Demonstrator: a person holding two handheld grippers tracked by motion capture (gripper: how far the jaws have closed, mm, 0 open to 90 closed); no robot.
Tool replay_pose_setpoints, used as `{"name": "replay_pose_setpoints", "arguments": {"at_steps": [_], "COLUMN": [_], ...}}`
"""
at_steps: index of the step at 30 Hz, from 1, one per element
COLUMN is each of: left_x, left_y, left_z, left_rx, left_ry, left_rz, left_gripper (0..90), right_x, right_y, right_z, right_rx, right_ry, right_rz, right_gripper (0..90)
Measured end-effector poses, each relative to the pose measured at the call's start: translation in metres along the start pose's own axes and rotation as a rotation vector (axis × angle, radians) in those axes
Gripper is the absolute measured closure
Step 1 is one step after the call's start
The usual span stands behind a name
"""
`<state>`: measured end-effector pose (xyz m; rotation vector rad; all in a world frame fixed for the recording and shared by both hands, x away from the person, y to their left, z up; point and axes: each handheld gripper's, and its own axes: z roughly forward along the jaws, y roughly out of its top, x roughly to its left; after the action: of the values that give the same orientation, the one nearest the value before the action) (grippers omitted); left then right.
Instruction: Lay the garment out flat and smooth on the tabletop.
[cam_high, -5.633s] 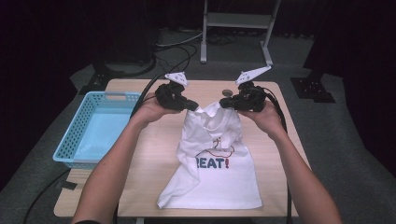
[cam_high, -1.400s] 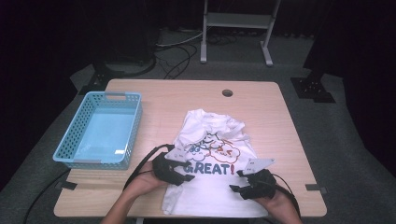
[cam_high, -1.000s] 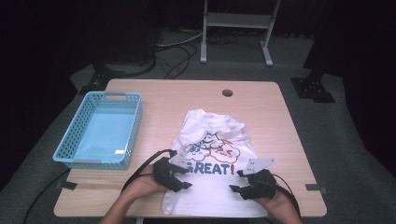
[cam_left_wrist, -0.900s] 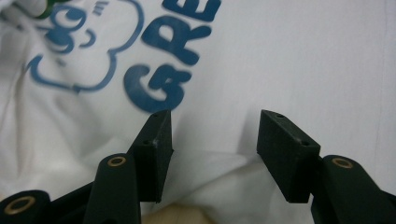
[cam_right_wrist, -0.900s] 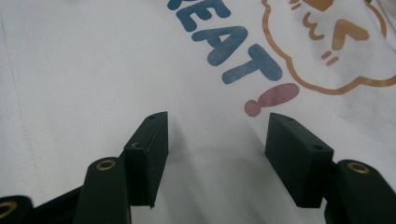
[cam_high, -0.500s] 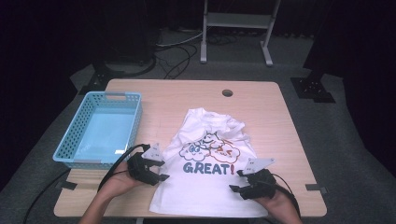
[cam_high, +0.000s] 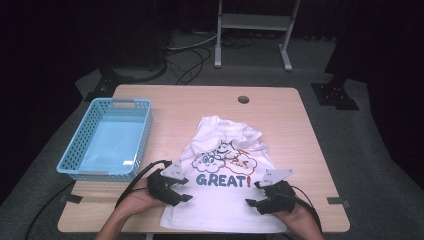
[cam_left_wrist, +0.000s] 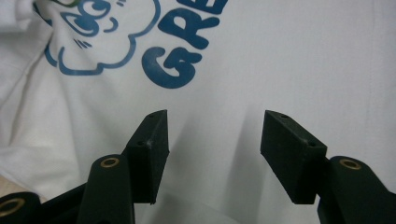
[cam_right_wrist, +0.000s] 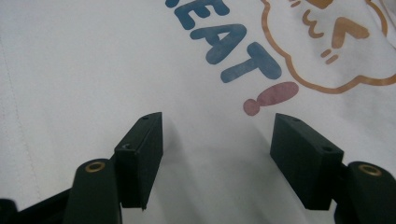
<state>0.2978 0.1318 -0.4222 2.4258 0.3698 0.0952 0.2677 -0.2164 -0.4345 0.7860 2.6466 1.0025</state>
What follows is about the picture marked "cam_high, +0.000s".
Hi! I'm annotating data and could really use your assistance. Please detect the white printed t-shirt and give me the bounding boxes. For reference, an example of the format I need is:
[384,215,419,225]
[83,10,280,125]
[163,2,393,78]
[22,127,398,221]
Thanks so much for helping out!
[159,115,289,234]

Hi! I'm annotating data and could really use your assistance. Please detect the black looped floor cables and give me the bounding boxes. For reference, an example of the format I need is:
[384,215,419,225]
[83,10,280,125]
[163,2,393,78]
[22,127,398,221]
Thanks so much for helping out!
[164,46,214,86]

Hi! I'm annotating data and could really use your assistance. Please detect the white metal stand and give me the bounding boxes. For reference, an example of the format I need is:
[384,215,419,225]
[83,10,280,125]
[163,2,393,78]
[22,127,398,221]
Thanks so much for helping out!
[213,0,302,72]

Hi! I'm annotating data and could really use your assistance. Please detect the black stand base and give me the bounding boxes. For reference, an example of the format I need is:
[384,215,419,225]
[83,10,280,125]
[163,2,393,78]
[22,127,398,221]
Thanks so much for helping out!
[310,74,361,111]
[83,64,134,103]

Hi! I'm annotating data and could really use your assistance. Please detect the person's right hand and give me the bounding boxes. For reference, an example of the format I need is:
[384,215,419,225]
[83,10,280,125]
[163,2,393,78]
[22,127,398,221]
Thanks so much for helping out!
[272,202,318,235]

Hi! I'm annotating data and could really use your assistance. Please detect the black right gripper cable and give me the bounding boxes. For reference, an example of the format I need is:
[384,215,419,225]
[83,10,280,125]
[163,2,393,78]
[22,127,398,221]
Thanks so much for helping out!
[292,184,323,234]

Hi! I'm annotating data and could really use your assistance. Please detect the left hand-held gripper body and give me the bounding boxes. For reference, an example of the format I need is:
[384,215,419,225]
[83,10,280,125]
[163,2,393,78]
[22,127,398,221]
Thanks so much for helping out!
[146,160,185,207]

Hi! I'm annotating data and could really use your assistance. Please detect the black floor cable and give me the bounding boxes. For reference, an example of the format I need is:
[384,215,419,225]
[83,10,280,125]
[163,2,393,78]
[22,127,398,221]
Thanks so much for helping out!
[24,180,77,240]

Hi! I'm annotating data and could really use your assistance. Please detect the black tape strip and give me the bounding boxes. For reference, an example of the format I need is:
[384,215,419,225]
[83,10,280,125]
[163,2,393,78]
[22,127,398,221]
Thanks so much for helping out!
[326,196,352,208]
[59,193,84,205]

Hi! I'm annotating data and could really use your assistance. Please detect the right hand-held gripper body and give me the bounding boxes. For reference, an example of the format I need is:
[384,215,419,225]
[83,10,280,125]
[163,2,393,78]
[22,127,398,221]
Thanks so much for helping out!
[257,168,297,216]

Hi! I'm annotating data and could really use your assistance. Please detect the person's left hand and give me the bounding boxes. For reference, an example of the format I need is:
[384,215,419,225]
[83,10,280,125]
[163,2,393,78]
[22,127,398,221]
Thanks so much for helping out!
[123,177,167,215]

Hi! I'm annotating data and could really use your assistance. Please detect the dark cabinet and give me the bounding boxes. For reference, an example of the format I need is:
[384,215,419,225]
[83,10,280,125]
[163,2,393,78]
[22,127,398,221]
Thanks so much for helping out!
[96,19,172,69]

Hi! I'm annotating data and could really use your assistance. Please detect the white floor cable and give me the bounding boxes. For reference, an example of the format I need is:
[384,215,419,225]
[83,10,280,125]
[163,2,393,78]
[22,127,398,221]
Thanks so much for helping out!
[166,33,218,52]

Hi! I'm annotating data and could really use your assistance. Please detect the light blue plastic basket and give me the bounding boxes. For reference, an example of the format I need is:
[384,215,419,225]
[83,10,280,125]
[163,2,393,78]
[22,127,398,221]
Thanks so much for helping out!
[56,97,154,183]

